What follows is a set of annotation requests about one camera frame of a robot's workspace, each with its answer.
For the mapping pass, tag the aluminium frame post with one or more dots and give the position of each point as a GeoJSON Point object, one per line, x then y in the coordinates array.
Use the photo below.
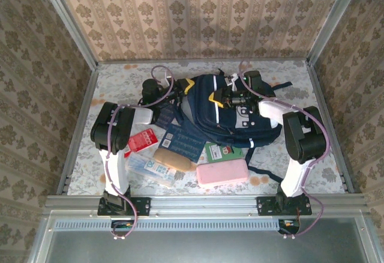
{"type": "Point", "coordinates": [69, 19]}
{"type": "Point", "coordinates": [334, 19]}

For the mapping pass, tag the aluminium frame rail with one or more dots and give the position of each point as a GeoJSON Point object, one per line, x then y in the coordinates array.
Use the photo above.
{"type": "Point", "coordinates": [195, 61]}
{"type": "Point", "coordinates": [316, 77]}
{"type": "Point", "coordinates": [87, 95]}

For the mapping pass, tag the floral tablecloth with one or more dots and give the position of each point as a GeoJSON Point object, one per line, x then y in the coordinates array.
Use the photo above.
{"type": "Point", "coordinates": [120, 77]}

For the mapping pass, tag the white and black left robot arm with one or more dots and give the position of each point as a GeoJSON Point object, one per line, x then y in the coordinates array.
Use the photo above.
{"type": "Point", "coordinates": [114, 128]}

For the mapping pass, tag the grey sheet metal panel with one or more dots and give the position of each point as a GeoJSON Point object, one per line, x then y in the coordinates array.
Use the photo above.
{"type": "Point", "coordinates": [195, 248]}

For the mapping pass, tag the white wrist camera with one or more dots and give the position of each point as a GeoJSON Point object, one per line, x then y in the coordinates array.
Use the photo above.
{"type": "Point", "coordinates": [167, 77]}
{"type": "Point", "coordinates": [231, 81]}

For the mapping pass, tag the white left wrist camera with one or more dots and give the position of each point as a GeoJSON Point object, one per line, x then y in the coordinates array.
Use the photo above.
{"type": "Point", "coordinates": [167, 77]}

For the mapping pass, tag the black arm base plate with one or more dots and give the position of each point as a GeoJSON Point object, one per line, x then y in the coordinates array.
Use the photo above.
{"type": "Point", "coordinates": [144, 206]}
{"type": "Point", "coordinates": [264, 206]}

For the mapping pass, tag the navy blue student backpack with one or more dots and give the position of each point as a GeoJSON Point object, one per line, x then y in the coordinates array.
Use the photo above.
{"type": "Point", "coordinates": [210, 116]}

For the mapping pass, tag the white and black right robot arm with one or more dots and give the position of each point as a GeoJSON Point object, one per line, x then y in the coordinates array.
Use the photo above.
{"type": "Point", "coordinates": [306, 137]}

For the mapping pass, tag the clear pen pack blue print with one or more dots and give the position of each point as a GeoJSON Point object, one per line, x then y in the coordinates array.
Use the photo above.
{"type": "Point", "coordinates": [150, 168]}

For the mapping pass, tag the wide aluminium mounting rail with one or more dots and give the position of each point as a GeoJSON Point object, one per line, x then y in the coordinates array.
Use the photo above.
{"type": "Point", "coordinates": [204, 204]}

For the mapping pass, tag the tan glasses case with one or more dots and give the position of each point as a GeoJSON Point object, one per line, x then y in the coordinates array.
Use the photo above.
{"type": "Point", "coordinates": [172, 161]}

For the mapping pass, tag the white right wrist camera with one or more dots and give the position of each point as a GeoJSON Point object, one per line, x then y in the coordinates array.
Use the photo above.
{"type": "Point", "coordinates": [231, 81]}

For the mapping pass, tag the red packet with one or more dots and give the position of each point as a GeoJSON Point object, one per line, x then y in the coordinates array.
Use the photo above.
{"type": "Point", "coordinates": [142, 141]}

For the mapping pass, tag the pink pencil case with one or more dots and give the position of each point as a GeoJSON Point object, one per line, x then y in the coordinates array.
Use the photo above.
{"type": "Point", "coordinates": [222, 173]}

